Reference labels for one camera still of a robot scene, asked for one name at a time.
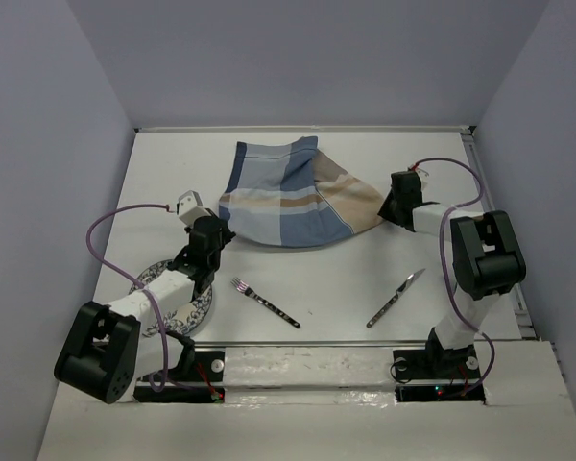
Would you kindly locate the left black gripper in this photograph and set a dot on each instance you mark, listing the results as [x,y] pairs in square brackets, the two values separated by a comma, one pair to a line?
[225,234]

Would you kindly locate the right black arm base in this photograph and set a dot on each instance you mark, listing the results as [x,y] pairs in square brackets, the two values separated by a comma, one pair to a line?
[419,379]

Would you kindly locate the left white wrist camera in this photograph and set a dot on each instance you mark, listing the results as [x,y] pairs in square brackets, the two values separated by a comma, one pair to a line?
[190,208]

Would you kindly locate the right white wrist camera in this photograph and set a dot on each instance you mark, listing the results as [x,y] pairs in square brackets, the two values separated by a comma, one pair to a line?
[423,176]

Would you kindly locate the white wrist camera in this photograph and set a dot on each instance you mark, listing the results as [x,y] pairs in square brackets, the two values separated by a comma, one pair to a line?
[190,208]
[423,176]

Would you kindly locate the silver fork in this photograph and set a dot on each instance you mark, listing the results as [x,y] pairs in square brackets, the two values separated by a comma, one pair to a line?
[247,291]

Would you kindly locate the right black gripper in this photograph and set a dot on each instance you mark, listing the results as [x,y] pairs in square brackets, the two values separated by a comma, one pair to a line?
[385,211]

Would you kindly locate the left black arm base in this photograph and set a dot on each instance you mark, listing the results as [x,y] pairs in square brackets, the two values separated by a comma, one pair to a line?
[202,383]

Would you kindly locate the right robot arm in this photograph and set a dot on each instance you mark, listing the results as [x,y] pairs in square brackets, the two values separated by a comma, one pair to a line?
[481,261]

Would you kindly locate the blue floral ceramic plate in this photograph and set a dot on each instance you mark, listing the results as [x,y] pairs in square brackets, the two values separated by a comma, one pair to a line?
[182,310]

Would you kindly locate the silver table knife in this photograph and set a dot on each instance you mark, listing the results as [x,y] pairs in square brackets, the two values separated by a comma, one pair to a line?
[397,295]

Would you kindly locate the blue beige plaid cloth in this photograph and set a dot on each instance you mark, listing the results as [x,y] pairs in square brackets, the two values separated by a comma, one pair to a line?
[295,196]

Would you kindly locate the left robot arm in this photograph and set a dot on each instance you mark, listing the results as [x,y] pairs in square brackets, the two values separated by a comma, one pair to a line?
[148,332]

